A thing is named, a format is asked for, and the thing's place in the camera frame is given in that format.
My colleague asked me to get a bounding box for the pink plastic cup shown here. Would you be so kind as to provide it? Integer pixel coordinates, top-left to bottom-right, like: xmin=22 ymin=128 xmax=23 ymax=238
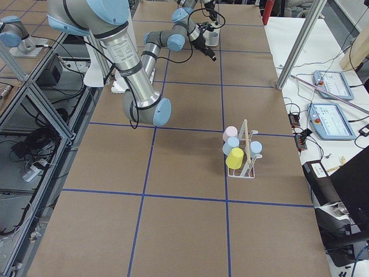
xmin=222 ymin=126 xmax=238 ymax=142

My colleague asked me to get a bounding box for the wooden rack handle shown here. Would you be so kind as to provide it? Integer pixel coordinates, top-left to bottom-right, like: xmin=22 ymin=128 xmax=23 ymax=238
xmin=244 ymin=119 xmax=251 ymax=166

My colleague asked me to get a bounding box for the light blue cup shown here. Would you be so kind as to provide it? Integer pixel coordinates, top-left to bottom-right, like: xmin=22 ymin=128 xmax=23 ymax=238
xmin=250 ymin=141 xmax=262 ymax=159
xmin=223 ymin=137 xmax=239 ymax=156

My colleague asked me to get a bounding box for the red fire extinguisher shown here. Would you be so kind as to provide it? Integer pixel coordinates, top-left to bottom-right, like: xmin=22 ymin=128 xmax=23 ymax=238
xmin=262 ymin=0 xmax=274 ymax=26

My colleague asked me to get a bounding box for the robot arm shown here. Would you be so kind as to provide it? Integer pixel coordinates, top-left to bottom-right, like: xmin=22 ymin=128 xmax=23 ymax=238
xmin=174 ymin=0 xmax=218 ymax=25
xmin=47 ymin=1 xmax=216 ymax=126

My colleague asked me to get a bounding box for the cream plastic tray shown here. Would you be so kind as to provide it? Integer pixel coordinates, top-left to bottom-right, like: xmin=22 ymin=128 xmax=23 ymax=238
xmin=199 ymin=23 xmax=220 ymax=47

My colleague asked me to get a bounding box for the near teach pendant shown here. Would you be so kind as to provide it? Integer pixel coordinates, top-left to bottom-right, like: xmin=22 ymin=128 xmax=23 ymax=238
xmin=307 ymin=103 xmax=356 ymax=141

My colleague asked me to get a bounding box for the teach pendant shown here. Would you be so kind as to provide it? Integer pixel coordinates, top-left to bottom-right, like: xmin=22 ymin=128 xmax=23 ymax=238
xmin=307 ymin=103 xmax=356 ymax=141
xmin=313 ymin=70 xmax=354 ymax=100

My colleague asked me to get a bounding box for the white wire cup rack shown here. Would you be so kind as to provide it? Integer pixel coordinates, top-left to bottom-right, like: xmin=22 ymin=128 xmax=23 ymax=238
xmin=227 ymin=126 xmax=262 ymax=179

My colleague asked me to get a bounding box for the aluminium frame post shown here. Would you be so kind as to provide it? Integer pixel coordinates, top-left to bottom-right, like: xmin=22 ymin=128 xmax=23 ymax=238
xmin=276 ymin=0 xmax=327 ymax=90

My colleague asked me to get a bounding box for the yellow plastic cup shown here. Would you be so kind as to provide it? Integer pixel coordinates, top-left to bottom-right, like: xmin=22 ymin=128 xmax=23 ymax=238
xmin=225 ymin=148 xmax=244 ymax=170

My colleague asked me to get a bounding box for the grey plastic cup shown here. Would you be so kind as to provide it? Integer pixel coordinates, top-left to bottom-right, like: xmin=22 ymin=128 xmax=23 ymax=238
xmin=208 ymin=32 xmax=219 ymax=47

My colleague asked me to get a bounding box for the black computer monitor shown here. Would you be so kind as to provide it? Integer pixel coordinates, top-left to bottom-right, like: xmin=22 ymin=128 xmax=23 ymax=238
xmin=330 ymin=148 xmax=368 ymax=228

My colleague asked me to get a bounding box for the long metal grabber stick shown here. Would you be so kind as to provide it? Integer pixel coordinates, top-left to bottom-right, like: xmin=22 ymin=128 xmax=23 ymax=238
xmin=290 ymin=75 xmax=369 ymax=115

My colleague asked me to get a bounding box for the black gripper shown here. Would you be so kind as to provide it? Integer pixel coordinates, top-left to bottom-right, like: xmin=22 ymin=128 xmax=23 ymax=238
xmin=191 ymin=35 xmax=217 ymax=61
xmin=203 ymin=0 xmax=218 ymax=25

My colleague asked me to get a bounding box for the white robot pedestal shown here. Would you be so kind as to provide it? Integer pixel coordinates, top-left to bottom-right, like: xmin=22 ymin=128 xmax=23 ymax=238
xmin=85 ymin=1 xmax=157 ymax=102

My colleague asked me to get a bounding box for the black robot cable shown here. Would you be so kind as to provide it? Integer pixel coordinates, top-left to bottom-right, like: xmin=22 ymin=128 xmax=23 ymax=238
xmin=83 ymin=8 xmax=226 ymax=130

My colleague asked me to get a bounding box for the far teach pendant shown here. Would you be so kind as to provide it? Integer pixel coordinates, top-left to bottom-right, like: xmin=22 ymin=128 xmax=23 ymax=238
xmin=313 ymin=70 xmax=354 ymax=100

